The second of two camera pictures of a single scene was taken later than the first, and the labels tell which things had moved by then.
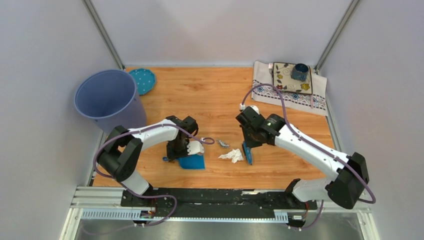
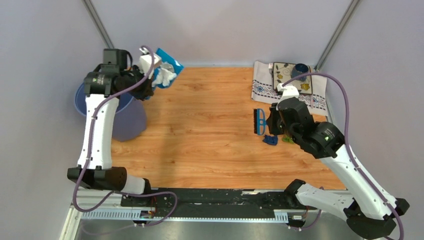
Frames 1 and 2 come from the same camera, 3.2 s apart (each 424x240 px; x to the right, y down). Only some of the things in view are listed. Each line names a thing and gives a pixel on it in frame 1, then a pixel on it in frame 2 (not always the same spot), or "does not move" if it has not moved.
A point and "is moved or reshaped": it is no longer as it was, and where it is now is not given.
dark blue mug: x=299 y=71 does not move
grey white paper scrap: x=234 y=155 -> x=166 y=74
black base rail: x=258 y=202 does not move
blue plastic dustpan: x=191 y=161 -> x=166 y=57
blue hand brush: x=249 y=153 is moved or reshaped
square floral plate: x=282 y=78 does not move
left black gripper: x=172 y=156 -> x=146 y=91
